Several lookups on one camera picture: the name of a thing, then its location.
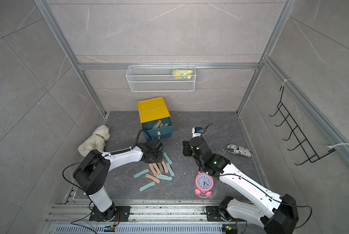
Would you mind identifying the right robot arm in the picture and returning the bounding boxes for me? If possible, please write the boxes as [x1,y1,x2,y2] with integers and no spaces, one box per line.
[183,136,299,234]

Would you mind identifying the teal fruit knife centre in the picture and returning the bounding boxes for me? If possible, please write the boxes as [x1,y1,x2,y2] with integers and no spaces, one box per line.
[166,162,175,177]

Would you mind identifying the pink fruit knife pair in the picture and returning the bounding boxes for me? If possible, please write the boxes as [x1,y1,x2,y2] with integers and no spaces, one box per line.
[149,163,158,177]
[153,163,161,175]

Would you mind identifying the teal fruit knife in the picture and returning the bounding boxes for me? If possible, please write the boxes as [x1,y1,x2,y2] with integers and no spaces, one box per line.
[166,162,175,177]
[163,152,173,165]
[133,169,150,178]
[156,175,172,181]
[139,181,156,192]

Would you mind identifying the black wire wall hook rack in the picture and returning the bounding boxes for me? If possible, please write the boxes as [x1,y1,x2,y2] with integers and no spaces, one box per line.
[269,86,336,166]

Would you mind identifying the olive fruit knife bottom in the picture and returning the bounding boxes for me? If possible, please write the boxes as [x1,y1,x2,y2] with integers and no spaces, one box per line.
[157,163,165,174]

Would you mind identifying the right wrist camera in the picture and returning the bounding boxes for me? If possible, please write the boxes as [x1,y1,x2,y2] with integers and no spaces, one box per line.
[192,127,203,137]

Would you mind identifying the white patterned toy shoe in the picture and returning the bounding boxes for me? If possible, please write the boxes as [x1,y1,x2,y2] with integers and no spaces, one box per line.
[227,144,252,158]

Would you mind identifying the yellow item in basket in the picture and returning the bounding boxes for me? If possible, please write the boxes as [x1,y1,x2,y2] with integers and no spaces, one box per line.
[171,69,194,80]

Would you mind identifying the teal fruit knife bottom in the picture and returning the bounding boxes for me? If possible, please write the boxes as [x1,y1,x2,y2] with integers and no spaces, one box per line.
[139,181,156,192]

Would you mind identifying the white wire wall basket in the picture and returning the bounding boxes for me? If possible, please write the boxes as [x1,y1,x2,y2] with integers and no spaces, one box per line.
[126,65,196,92]

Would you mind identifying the teal fruit knife middle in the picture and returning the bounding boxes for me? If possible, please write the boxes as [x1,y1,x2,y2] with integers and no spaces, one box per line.
[156,175,172,181]

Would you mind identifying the yellow teal drawer cabinet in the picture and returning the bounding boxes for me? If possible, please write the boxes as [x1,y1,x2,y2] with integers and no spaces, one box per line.
[137,97,174,140]

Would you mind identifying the white plush dog toy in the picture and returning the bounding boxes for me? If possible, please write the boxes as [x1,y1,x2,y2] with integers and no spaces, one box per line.
[78,125,111,157]

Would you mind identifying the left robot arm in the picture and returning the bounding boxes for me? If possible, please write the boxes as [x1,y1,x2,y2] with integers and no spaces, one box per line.
[73,138,163,221]

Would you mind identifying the pink fruit knife left pair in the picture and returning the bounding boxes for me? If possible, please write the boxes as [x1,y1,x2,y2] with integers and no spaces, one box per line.
[149,163,158,177]

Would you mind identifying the pink alarm clock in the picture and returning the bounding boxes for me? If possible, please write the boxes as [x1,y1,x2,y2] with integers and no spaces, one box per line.
[195,172,214,199]

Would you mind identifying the teal fruit knife left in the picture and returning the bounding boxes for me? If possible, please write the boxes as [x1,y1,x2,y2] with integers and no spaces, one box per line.
[133,169,150,178]

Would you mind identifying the teal fruit knife upper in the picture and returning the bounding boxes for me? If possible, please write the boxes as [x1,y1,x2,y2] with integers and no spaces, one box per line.
[163,152,173,165]

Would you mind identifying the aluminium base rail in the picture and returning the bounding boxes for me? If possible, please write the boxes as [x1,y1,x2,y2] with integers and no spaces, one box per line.
[42,199,266,234]

